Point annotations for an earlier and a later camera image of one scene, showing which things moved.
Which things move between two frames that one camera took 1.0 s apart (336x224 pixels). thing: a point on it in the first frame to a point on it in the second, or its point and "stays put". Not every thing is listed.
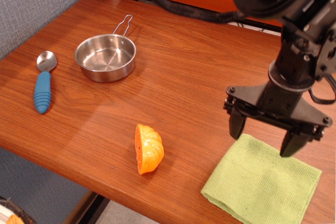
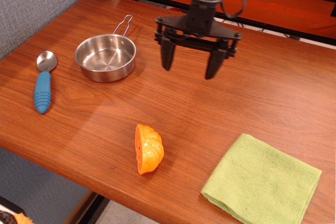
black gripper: x=278 y=100 to x=198 y=28
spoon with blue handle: x=45 y=61 stays put
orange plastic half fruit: x=149 y=149 stays put
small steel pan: x=107 y=57 stays put
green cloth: x=255 y=184 stays put
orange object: x=14 y=219 to x=21 y=219
